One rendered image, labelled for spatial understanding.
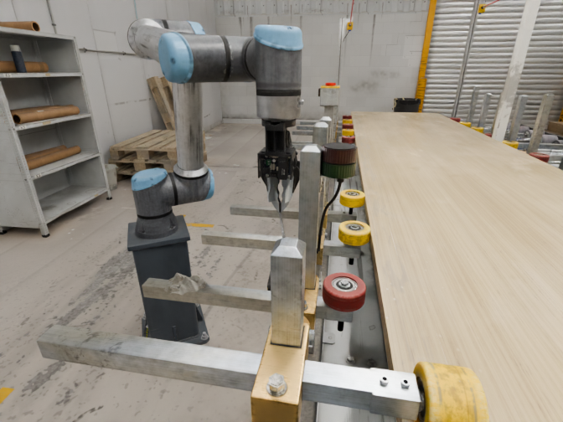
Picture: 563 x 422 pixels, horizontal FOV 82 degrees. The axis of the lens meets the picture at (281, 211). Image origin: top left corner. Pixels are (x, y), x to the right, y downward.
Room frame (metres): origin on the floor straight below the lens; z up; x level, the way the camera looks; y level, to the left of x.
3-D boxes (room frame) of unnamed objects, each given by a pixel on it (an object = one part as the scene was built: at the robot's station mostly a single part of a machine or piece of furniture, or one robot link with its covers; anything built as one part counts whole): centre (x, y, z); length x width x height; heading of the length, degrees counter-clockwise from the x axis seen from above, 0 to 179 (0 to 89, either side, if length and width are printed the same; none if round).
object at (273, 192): (0.69, 0.02, 1.02); 0.06 x 0.03 x 0.09; 170
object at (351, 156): (0.55, -0.10, 1.14); 0.06 x 0.06 x 0.02
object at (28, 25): (2.97, 2.10, 1.59); 0.30 x 0.08 x 0.08; 82
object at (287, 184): (0.68, -0.01, 1.02); 0.06 x 0.03 x 0.09; 170
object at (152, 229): (1.34, 0.57, 0.65); 0.19 x 0.19 x 0.10
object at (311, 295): (0.54, -0.05, 0.85); 0.14 x 0.06 x 0.05; 170
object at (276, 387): (0.24, 0.00, 0.98); 0.02 x 0.02 x 0.01
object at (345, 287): (0.51, -0.12, 0.85); 0.08 x 0.08 x 0.11
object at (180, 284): (0.56, 0.20, 0.87); 0.09 x 0.07 x 0.02; 80
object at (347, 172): (0.55, -0.10, 1.12); 0.06 x 0.06 x 0.02
